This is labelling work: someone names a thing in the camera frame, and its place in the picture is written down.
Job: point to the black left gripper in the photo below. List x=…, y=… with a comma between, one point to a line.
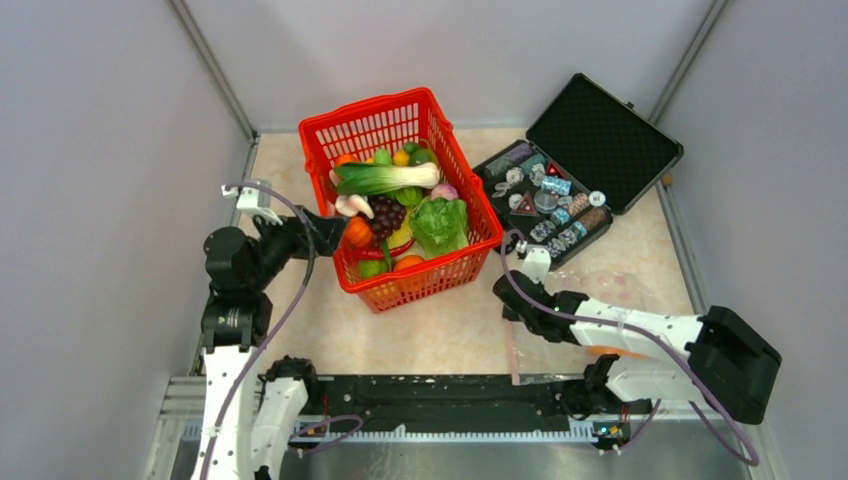
x=294, y=227

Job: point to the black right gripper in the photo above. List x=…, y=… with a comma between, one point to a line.
x=508, y=314

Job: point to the clear zip top bag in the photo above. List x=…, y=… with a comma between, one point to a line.
x=651, y=358

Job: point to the red chili pepper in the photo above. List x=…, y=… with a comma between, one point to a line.
x=378, y=253

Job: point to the green lettuce head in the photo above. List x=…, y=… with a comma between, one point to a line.
x=440, y=226

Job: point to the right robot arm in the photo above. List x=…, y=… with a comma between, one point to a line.
x=716, y=357

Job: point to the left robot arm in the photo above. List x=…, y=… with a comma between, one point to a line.
x=248, y=417

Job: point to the orange mini pumpkin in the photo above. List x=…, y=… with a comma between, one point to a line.
x=359, y=233

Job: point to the green white bok choy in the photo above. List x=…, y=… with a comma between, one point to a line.
x=373, y=179

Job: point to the purple grape bunch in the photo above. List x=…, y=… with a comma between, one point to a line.
x=388, y=217

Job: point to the red triangle dealer card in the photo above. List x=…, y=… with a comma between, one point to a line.
x=522, y=204

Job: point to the clear round dealer button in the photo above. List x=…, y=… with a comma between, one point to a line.
x=545, y=202

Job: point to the pink purple onion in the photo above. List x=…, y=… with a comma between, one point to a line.
x=444, y=191

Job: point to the red plastic basket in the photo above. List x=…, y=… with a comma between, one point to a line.
x=402, y=129

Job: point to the black poker chip case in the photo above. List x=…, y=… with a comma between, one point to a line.
x=590, y=149

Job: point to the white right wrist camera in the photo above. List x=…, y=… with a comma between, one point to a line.
x=536, y=261

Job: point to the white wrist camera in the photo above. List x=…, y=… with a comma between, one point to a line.
x=536, y=261
x=253, y=200

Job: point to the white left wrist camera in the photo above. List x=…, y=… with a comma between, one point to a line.
x=253, y=200

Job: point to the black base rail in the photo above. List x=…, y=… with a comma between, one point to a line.
x=450, y=404

